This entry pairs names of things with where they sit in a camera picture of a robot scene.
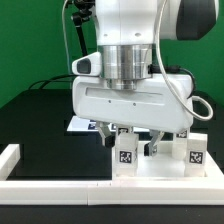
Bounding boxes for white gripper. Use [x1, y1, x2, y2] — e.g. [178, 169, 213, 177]
[72, 52, 193, 156]

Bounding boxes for white square tabletop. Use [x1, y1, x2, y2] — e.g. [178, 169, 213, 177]
[112, 141, 224, 180]

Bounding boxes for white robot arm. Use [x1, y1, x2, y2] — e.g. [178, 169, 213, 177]
[72, 0, 219, 156]

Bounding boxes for white marker sheet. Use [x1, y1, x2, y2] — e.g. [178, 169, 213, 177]
[67, 116, 149, 133]

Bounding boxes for white U-shaped fence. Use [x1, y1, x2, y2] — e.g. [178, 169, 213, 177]
[0, 144, 224, 205]

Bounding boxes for black cable bundle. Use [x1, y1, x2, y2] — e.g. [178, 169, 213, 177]
[27, 74, 76, 91]

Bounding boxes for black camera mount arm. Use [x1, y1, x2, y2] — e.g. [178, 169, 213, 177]
[71, 0, 95, 56]

